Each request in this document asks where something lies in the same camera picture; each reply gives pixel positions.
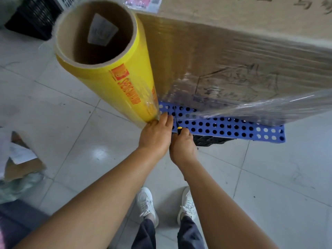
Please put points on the person's right hand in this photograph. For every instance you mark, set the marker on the person's right hand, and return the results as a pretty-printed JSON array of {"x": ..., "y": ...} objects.
[{"x": 182, "y": 147}]

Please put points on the person's left hand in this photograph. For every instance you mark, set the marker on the person's left hand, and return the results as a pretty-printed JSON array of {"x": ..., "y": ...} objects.
[{"x": 155, "y": 137}]

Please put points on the yellow black utility knife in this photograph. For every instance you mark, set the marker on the yellow black utility knife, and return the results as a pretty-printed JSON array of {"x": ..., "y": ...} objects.
[{"x": 179, "y": 128}]

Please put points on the yellow stretch film roll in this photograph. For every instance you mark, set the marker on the yellow stretch film roll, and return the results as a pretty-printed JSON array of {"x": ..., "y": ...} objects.
[{"x": 109, "y": 82}]

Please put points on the large brown cardboard box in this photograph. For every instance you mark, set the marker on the large brown cardboard box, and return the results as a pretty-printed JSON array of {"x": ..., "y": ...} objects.
[{"x": 220, "y": 49}]

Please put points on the person's right forearm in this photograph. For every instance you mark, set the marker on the person's right forearm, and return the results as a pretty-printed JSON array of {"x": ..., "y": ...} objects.
[{"x": 220, "y": 210}]

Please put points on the person's left forearm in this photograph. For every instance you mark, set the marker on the person's left forearm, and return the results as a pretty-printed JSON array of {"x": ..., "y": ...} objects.
[{"x": 98, "y": 204}]

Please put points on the person's right shoe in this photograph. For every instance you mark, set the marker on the person's right shoe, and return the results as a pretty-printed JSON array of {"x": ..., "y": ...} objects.
[{"x": 188, "y": 204}]

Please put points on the person's shoe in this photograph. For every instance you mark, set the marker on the person's shoe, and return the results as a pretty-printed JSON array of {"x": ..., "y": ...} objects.
[
  {"x": 146, "y": 202},
  {"x": 188, "y": 204}
]

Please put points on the person's left shoe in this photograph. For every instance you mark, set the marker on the person's left shoe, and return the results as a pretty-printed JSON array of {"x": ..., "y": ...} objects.
[{"x": 146, "y": 202}]

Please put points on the person's grey trousers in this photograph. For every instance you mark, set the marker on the person's grey trousers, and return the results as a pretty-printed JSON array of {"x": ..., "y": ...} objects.
[{"x": 189, "y": 235}]

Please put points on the black plastic crate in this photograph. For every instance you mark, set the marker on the black plastic crate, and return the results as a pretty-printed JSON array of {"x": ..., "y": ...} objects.
[
  {"x": 210, "y": 140},
  {"x": 33, "y": 20}
]

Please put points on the blue perforated plastic pallet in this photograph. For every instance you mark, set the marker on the blue perforated plastic pallet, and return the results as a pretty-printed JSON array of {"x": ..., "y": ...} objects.
[{"x": 233, "y": 127}]

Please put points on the white paper sheet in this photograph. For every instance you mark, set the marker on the white paper sheet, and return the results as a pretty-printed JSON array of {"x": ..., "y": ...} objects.
[{"x": 18, "y": 152}]

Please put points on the green fabric sack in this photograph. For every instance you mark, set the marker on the green fabric sack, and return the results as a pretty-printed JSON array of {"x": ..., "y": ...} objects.
[{"x": 15, "y": 186}]

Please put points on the dark metal shelving unit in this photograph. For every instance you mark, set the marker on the dark metal shelving unit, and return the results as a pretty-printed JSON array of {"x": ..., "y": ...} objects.
[{"x": 20, "y": 220}]

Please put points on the white plastic basket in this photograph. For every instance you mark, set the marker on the white plastic basket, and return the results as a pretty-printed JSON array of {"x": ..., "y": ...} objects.
[{"x": 66, "y": 1}]

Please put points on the pink packet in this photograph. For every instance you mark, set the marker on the pink packet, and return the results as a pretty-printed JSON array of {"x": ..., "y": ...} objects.
[{"x": 2, "y": 239}]

